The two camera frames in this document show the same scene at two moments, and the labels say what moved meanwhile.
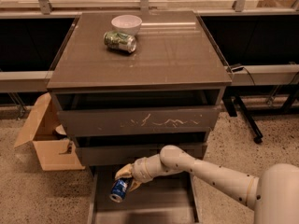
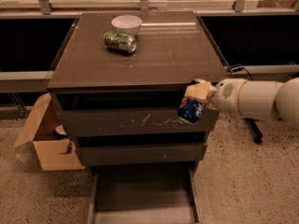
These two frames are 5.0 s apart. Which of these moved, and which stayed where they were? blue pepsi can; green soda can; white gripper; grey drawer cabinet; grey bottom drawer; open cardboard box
Moved: white gripper; blue pepsi can
Stayed: open cardboard box; grey drawer cabinet; green soda can; grey bottom drawer
